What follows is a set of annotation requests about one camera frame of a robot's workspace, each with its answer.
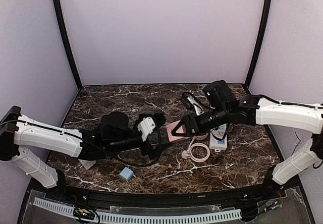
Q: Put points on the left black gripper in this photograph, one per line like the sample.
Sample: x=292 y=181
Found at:
x=147 y=146

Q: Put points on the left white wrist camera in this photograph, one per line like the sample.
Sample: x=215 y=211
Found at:
x=146 y=127

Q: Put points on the white multicolour power strip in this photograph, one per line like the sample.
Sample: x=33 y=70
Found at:
x=218 y=138

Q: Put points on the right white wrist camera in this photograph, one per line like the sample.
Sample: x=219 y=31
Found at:
x=190 y=103

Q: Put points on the white slotted cable duct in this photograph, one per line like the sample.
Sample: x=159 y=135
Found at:
x=106 y=217

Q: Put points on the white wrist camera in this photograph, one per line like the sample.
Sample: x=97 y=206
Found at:
x=190 y=103
x=146 y=127

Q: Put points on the white plug adapter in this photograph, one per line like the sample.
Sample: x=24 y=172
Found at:
x=87 y=164

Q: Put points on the blue plug adapter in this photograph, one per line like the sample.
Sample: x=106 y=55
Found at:
x=126 y=174

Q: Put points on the pink round power socket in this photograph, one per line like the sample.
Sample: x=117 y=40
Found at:
x=201 y=137

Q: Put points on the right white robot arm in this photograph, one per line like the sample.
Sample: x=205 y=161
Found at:
x=260 y=110

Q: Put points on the right black frame post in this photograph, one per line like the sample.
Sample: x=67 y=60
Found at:
x=258 y=42

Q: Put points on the black front rail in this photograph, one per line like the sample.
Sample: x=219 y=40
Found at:
x=241 y=197

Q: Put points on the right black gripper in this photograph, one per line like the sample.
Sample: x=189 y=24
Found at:
x=195 y=125

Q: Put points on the black frame post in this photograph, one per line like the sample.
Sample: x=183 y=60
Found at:
x=66 y=43
x=258 y=42

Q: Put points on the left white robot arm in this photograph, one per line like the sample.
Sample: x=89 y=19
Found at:
x=110 y=137

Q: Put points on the left black frame post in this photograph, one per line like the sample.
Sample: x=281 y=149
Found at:
x=66 y=43

